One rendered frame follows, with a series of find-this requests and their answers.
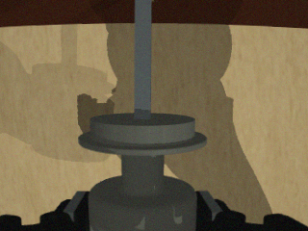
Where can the grey door knob with square spindle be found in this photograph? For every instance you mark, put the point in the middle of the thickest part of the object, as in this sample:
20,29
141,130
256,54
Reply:
142,198

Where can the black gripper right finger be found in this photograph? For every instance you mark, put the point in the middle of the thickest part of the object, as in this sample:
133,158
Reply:
208,209

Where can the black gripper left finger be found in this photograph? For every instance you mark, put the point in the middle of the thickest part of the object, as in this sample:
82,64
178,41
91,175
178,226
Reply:
77,209

